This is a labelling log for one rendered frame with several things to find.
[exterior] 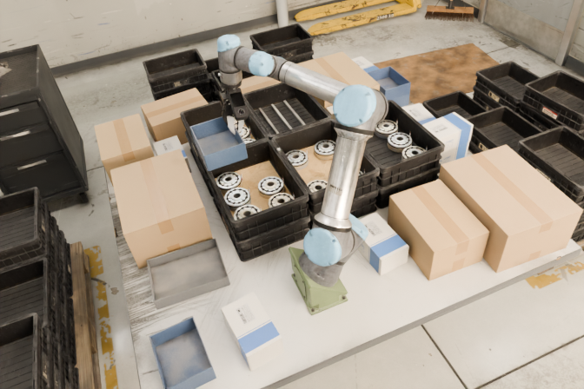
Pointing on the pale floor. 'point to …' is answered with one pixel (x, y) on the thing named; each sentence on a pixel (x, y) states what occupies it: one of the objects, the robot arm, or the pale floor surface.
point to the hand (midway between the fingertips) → (236, 132)
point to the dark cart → (37, 131)
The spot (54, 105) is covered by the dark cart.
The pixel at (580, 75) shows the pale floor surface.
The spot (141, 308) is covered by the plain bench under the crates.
